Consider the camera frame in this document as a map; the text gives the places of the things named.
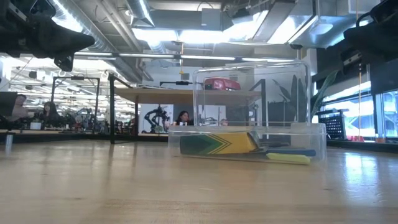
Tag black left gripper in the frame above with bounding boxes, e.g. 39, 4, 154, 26
0, 0, 96, 73

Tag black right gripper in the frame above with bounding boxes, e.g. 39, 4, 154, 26
340, 0, 398, 68

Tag blue handled scissors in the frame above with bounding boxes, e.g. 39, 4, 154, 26
263, 147, 317, 157

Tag clear plastic pencil box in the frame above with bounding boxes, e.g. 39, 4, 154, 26
167, 60, 328, 166

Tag dark blue pen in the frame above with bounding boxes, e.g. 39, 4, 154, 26
259, 141, 291, 149

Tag yellow-green sticky note pad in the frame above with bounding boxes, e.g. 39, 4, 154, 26
265, 152, 312, 166

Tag green yellow crayon box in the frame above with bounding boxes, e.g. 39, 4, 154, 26
179, 131, 261, 157

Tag person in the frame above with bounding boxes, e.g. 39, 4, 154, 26
40, 101, 63, 127
8, 93, 35, 123
175, 110, 193, 127

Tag black monitor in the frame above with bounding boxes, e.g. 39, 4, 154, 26
0, 91, 19, 131

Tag green snake plant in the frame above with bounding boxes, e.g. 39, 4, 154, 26
272, 69, 340, 124

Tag black mesh basket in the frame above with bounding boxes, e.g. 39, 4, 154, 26
317, 108, 350, 140

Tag red stapler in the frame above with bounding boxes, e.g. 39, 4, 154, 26
203, 77, 242, 91

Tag yellow hanging cable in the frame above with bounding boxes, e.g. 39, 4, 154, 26
356, 62, 364, 138

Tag black frame stand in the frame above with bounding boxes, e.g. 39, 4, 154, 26
49, 75, 101, 129

